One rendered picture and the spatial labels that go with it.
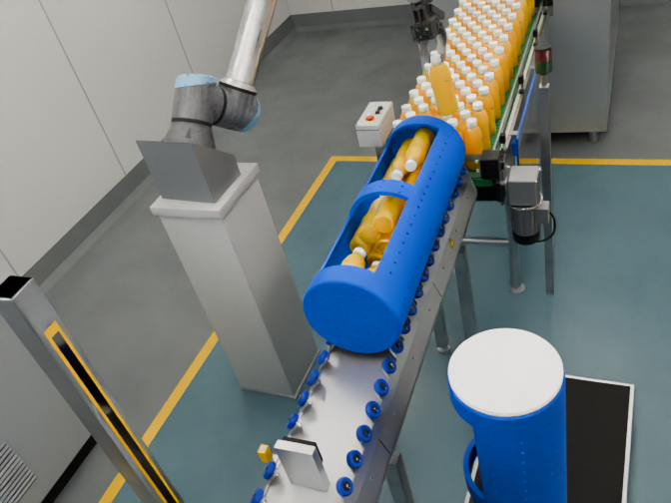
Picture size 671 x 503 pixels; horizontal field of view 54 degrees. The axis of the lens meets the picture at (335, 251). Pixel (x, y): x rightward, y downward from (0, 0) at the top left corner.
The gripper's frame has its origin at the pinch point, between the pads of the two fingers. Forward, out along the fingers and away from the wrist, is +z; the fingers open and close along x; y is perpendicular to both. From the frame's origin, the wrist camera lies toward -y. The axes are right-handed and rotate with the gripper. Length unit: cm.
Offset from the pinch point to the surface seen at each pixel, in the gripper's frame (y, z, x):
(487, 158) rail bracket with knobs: -9.4, 43.6, 7.9
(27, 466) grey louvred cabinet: 118, 106, -165
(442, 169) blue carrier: 23.7, 28.8, 3.6
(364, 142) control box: -15, 36, -43
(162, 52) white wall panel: -194, 33, -295
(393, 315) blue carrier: 86, 37, 7
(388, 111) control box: -29, 30, -36
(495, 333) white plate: 79, 48, 31
